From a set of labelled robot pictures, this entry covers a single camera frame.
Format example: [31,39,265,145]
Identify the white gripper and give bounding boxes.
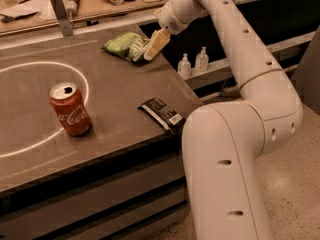
[143,0,192,61]

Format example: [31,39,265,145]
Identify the green jalapeno chip bag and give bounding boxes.
[102,32,149,62]

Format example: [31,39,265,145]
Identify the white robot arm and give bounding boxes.
[158,0,303,240]

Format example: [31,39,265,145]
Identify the red coke can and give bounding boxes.
[50,82,92,137]

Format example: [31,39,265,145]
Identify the clear sanitizer bottle left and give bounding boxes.
[177,53,191,79]

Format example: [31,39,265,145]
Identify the clear sanitizer bottle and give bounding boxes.
[177,53,191,79]
[195,47,209,71]

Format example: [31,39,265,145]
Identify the clear sanitizer bottle right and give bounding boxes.
[195,47,209,71]

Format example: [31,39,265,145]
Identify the black snack bar wrapper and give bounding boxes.
[138,97,185,133]

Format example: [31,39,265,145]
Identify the white papers on desk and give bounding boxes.
[0,0,56,23]

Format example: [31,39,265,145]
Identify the grey metal bracket left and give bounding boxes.
[50,0,73,37]

